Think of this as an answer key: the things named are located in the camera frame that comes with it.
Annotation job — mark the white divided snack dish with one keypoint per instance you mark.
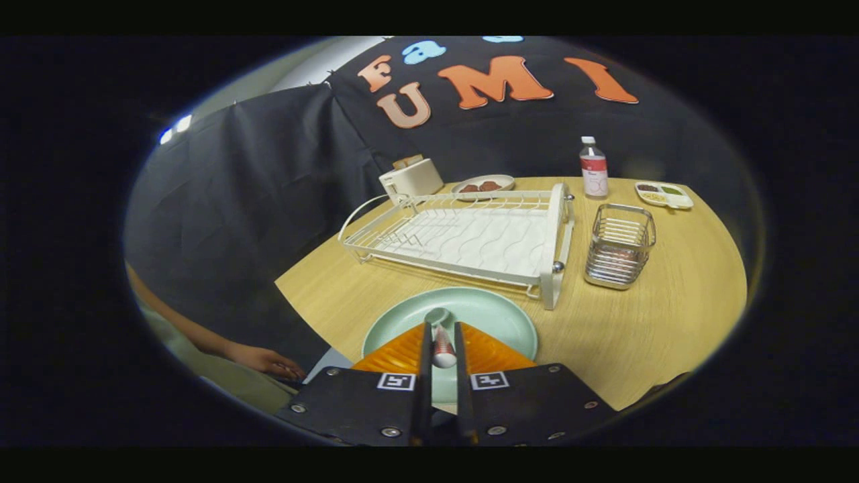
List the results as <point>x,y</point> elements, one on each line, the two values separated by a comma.
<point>678,200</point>

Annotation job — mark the white toaster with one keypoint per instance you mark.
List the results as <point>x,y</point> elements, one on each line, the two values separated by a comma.
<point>413,182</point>

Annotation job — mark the toasted bread slices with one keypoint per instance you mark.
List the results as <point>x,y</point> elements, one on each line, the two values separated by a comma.
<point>408,162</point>

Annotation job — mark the ceiling tube light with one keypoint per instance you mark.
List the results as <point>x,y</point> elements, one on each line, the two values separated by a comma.
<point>178,127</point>

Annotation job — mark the pale green plate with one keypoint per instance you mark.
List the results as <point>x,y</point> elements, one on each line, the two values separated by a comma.
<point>490,318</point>

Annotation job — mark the clear bottle red label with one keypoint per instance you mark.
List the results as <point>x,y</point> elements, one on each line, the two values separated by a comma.
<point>594,174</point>

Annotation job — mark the brown cookie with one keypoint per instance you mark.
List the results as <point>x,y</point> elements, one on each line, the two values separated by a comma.
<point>468,188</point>
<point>490,186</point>

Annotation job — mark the small white oval plate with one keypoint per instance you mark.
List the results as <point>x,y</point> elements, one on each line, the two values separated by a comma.
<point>503,180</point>

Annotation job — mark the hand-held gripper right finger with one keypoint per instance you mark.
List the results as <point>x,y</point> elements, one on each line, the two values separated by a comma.
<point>463,389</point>

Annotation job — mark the person's pale clothing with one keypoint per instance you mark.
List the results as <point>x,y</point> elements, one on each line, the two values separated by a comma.
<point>221,382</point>

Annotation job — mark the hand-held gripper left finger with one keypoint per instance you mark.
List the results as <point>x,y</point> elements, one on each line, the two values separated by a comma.
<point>349,402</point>

